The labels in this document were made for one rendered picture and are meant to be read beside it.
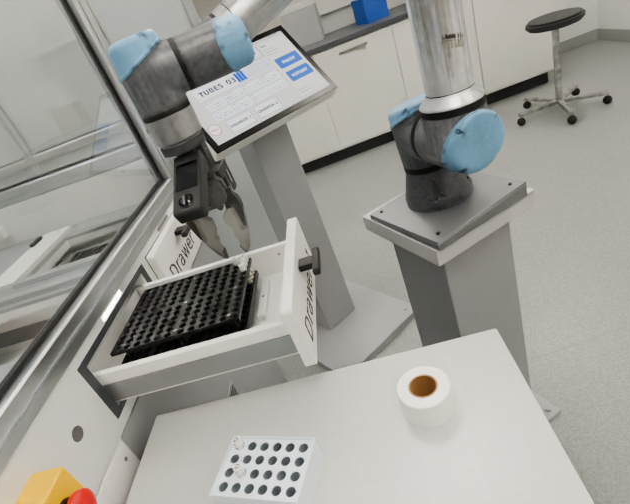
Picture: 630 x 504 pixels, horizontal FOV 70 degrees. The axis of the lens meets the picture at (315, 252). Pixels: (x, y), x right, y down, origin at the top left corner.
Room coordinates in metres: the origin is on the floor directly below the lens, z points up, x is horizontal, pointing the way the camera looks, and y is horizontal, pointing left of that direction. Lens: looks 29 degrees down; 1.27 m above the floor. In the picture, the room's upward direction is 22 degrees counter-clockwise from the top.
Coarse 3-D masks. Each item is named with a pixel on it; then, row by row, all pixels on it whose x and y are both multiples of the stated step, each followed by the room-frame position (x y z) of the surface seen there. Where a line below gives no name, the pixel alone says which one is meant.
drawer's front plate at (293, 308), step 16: (288, 224) 0.76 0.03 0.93; (288, 240) 0.70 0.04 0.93; (304, 240) 0.77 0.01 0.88; (288, 256) 0.64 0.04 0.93; (304, 256) 0.71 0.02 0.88; (288, 272) 0.59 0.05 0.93; (304, 272) 0.66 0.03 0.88; (288, 288) 0.55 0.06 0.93; (304, 288) 0.61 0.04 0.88; (288, 304) 0.51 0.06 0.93; (304, 304) 0.57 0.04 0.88; (288, 320) 0.50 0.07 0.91; (304, 320) 0.53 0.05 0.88; (304, 336) 0.50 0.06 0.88; (304, 352) 0.50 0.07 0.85
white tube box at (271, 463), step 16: (256, 448) 0.42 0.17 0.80; (272, 448) 0.41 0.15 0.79; (288, 448) 0.41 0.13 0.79; (304, 448) 0.40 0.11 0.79; (320, 448) 0.40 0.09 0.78; (224, 464) 0.41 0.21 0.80; (256, 464) 0.39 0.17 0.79; (272, 464) 0.40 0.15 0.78; (288, 464) 0.38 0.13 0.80; (304, 464) 0.37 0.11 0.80; (320, 464) 0.38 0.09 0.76; (224, 480) 0.39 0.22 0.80; (240, 480) 0.38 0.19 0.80; (256, 480) 0.37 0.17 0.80; (272, 480) 0.36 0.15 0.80; (288, 480) 0.36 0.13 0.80; (304, 480) 0.35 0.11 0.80; (224, 496) 0.37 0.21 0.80; (240, 496) 0.36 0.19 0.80; (256, 496) 0.35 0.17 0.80; (272, 496) 0.34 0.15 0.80; (288, 496) 0.34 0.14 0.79; (304, 496) 0.33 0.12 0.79
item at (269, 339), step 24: (216, 264) 0.78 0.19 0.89; (264, 264) 0.77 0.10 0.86; (144, 288) 0.81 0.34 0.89; (120, 312) 0.74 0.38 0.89; (240, 336) 0.53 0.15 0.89; (264, 336) 0.53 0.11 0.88; (288, 336) 0.52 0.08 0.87; (96, 360) 0.62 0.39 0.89; (120, 360) 0.66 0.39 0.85; (144, 360) 0.56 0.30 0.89; (168, 360) 0.55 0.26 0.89; (192, 360) 0.55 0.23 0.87; (216, 360) 0.54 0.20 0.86; (240, 360) 0.53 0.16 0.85; (264, 360) 0.53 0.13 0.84; (120, 384) 0.57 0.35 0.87; (144, 384) 0.56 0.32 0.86; (168, 384) 0.55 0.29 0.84
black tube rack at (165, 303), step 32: (160, 288) 0.76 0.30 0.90; (192, 288) 0.71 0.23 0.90; (224, 288) 0.68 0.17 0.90; (256, 288) 0.70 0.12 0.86; (128, 320) 0.69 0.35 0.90; (160, 320) 0.65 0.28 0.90; (192, 320) 0.61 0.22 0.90; (224, 320) 0.62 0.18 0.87; (128, 352) 0.62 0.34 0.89; (160, 352) 0.60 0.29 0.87
